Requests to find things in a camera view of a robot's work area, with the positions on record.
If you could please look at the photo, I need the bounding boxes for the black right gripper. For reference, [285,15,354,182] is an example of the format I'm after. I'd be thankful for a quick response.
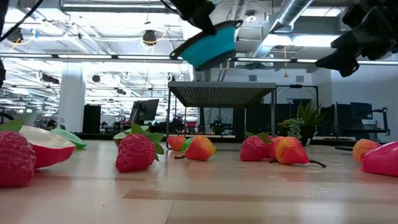
[315,0,398,78]

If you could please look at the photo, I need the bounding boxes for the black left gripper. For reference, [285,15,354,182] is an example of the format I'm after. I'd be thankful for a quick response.
[169,0,218,35]

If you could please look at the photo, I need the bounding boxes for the blue collapsible colander grey rim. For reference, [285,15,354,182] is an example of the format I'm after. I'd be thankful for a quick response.
[169,19,244,72]

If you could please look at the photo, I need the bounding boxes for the orange toy peach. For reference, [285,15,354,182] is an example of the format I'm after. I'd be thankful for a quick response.
[269,136,285,160]
[174,134,216,162]
[352,138,382,164]

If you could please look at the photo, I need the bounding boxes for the orange toy pear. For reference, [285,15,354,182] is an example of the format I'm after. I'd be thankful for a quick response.
[269,136,327,169]
[167,136,187,152]

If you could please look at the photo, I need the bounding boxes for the red toy bell pepper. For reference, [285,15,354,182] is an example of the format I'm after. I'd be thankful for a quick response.
[360,141,398,178]

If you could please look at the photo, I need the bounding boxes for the green toy kiwi half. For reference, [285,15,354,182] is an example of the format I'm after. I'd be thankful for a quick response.
[113,130,133,147]

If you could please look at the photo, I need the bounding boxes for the black overhead mounted device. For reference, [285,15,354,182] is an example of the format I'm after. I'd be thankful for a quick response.
[6,27,24,44]
[142,29,158,47]

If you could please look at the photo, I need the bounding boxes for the black desk with monitors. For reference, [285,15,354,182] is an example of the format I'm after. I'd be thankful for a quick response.
[320,101,391,141]

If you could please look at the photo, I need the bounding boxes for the grey perforated metal stand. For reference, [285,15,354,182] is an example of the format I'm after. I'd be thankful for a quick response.
[166,81,278,150]

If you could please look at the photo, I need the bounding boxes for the spiky green potted plant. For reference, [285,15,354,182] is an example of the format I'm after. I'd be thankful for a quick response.
[295,101,326,147]

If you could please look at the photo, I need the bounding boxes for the black computer monitor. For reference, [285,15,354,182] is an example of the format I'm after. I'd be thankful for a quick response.
[129,98,160,126]

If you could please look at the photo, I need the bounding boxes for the overhead light bar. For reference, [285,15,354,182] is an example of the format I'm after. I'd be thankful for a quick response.
[0,52,398,66]

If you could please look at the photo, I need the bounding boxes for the black cabinet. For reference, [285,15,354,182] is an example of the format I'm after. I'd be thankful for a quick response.
[82,103,102,134]

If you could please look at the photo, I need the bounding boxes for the white building column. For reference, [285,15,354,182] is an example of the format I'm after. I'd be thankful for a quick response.
[57,63,86,134]

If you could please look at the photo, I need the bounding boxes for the red toy apple half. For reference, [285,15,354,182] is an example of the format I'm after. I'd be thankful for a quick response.
[19,125,76,169]

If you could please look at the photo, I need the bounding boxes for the thin black metal frame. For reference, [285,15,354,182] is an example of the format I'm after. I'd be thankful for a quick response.
[275,83,320,108]

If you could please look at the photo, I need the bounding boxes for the yellow hanging cord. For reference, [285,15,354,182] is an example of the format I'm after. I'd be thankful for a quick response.
[282,45,289,78]

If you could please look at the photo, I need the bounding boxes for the silver ribbed air duct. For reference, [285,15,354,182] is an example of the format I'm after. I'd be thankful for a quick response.
[248,0,313,60]

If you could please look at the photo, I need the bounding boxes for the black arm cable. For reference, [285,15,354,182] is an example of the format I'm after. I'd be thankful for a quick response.
[0,0,44,43]

